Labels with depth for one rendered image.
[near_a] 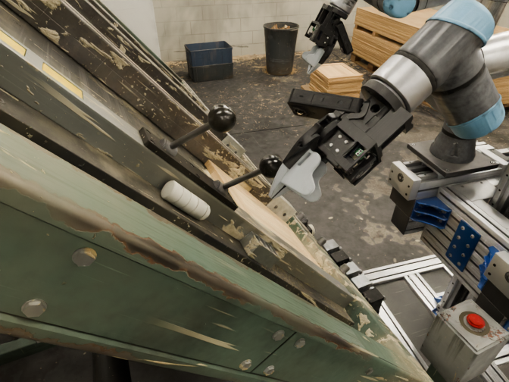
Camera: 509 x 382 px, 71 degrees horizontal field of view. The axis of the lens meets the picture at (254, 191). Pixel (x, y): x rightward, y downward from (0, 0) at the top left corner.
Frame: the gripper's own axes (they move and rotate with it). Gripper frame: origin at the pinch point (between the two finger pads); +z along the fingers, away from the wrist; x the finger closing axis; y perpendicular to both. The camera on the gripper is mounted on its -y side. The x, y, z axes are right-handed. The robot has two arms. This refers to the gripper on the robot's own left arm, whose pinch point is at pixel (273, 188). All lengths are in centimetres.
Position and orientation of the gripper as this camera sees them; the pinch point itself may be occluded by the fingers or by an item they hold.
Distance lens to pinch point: 52.7
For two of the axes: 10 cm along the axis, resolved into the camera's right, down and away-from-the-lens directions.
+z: -7.1, 6.9, 1.2
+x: 4.0, 2.7, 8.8
